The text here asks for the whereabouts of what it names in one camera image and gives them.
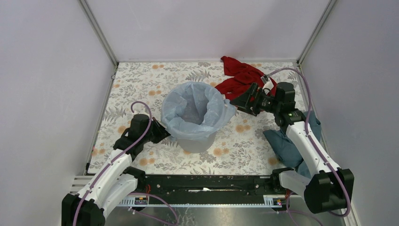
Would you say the grey plastic trash bin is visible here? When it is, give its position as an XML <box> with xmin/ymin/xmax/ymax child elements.
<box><xmin>176</xmin><ymin>132</ymin><xmax>217</xmax><ymax>153</ymax></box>

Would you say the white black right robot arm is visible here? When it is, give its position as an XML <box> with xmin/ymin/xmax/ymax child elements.
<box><xmin>231</xmin><ymin>82</ymin><xmax>354</xmax><ymax>217</ymax></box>

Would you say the right aluminium frame post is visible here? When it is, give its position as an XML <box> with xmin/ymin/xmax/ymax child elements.
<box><xmin>296</xmin><ymin>0</ymin><xmax>338</xmax><ymax>65</ymax></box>

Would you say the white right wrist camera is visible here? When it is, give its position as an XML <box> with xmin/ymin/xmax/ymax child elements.
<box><xmin>261</xmin><ymin>75</ymin><xmax>274</xmax><ymax>95</ymax></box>

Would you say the light blue plastic trash bag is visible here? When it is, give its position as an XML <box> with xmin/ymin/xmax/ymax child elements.
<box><xmin>161</xmin><ymin>81</ymin><xmax>236</xmax><ymax>140</ymax></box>

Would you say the aluminium frame post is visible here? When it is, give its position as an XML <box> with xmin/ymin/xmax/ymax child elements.
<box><xmin>78</xmin><ymin>0</ymin><xmax>119</xmax><ymax>68</ymax></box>
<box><xmin>296</xmin><ymin>0</ymin><xmax>338</xmax><ymax>65</ymax></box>

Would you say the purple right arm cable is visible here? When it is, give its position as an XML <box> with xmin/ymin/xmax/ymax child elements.
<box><xmin>268</xmin><ymin>67</ymin><xmax>352</xmax><ymax>226</ymax></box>

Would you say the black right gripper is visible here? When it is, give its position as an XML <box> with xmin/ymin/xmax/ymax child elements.
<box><xmin>230</xmin><ymin>82</ymin><xmax>281</xmax><ymax>117</ymax></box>

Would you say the teal blue cloth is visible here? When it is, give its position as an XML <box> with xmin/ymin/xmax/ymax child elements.
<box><xmin>263</xmin><ymin>110</ymin><xmax>322</xmax><ymax>178</ymax></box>

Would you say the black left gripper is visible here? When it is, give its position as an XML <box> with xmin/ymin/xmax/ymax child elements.
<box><xmin>141</xmin><ymin>117</ymin><xmax>172</xmax><ymax>144</ymax></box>

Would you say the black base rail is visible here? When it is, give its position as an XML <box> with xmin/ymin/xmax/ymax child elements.
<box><xmin>135</xmin><ymin>174</ymin><xmax>287</xmax><ymax>202</ymax></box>

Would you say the left aluminium frame post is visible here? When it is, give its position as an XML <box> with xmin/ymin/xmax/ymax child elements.
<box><xmin>78</xmin><ymin>0</ymin><xmax>119</xmax><ymax>68</ymax></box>

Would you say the white slotted cable duct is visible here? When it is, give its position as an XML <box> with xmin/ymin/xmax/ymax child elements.
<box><xmin>117</xmin><ymin>195</ymin><xmax>286</xmax><ymax>208</ymax></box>

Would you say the red cloth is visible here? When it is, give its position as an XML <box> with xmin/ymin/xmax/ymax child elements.
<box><xmin>215</xmin><ymin>56</ymin><xmax>264</xmax><ymax>100</ymax></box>

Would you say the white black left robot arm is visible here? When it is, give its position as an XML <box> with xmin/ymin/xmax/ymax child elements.
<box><xmin>61</xmin><ymin>114</ymin><xmax>170</xmax><ymax>226</ymax></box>

